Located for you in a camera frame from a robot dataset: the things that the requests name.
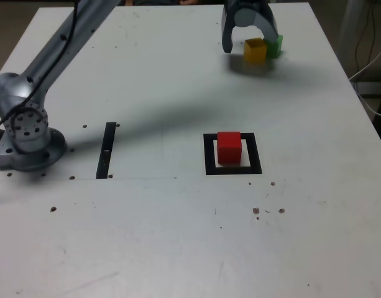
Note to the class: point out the green cube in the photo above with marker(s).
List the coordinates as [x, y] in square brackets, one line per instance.
[275, 49]

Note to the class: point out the white metal post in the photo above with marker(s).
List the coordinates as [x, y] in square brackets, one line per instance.
[348, 31]

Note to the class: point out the person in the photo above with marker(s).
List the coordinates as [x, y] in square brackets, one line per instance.
[188, 2]

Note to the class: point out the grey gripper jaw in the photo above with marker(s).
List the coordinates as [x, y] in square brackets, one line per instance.
[227, 34]
[247, 17]

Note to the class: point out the black tape strip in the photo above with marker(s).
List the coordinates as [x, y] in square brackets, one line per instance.
[105, 149]

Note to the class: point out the red cube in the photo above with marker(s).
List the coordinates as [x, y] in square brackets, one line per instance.
[229, 149]

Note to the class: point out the yellow cube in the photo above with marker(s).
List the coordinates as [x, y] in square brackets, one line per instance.
[255, 51]

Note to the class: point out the black tape square outline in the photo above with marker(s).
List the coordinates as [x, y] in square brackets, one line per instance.
[209, 155]

